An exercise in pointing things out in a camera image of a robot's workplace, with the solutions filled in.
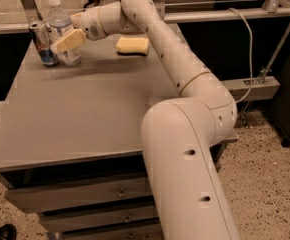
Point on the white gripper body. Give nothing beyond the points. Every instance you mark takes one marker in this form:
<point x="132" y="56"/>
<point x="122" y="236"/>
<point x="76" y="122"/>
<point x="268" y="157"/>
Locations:
<point x="87" y="23"/>

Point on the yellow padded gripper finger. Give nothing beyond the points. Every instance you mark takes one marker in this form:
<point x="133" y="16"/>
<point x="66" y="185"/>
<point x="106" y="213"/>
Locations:
<point x="76" y="20"/>
<point x="71" y="40"/>

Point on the clear plastic water bottle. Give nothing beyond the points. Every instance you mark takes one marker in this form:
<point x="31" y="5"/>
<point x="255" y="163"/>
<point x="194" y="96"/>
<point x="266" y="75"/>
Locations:
<point x="60" y="24"/>

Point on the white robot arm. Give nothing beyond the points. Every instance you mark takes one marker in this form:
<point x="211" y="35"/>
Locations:
<point x="177" y="134"/>

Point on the redbull can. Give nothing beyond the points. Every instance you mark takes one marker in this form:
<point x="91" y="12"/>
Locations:
<point x="42" y="42"/>

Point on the yellow sponge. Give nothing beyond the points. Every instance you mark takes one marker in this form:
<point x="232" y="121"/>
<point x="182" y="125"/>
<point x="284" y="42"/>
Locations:
<point x="132" y="45"/>

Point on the grey drawer cabinet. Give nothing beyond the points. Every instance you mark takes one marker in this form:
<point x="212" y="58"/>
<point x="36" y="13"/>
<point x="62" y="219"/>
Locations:
<point x="71" y="147"/>

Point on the black shoe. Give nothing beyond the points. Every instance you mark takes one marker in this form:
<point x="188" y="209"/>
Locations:
<point x="8" y="232"/>

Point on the metal frame rail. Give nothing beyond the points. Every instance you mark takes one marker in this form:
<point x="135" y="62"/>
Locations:
<point x="218" y="15"/>

